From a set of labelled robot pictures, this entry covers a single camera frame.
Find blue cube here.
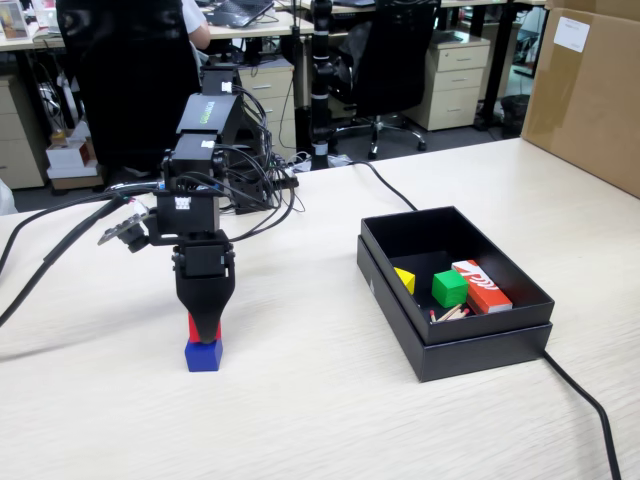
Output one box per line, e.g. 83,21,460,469
183,338,224,374

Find black high-back office chair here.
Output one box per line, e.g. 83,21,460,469
55,0,211,176

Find yellow wooden block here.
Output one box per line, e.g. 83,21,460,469
393,266,417,296

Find large cardboard box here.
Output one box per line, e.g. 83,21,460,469
519,0,640,199

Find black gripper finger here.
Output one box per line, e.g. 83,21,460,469
175,274,236,347

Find green cube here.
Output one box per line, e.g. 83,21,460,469
431,269,470,309

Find black laptop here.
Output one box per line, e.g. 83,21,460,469
204,0,276,29

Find seated person white shirt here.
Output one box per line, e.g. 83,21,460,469
179,0,212,51

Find white cardboard box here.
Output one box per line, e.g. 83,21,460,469
45,119,101,181

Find thick black looped cable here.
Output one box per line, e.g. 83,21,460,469
0,187,151,329

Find black box inner tray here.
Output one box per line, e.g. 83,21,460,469
359,204,557,346

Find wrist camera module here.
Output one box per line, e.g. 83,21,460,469
97,212,154,254

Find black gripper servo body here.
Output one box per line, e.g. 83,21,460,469
172,243,236,277

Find black trash bin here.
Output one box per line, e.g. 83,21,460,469
499,93,531,139

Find black office chair chrome base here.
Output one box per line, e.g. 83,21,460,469
332,0,444,161

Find black power cable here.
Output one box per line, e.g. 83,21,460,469
344,159,624,480

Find black stand pole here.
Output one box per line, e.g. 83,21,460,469
309,0,334,171

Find framed picture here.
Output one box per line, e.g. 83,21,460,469
0,0,31,41

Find red cube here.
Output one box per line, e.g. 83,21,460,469
186,310,224,345

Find orange white matchbox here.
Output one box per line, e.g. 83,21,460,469
451,259,514,315

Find beige drawer cabinet with lock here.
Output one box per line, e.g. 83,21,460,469
402,37,492,132

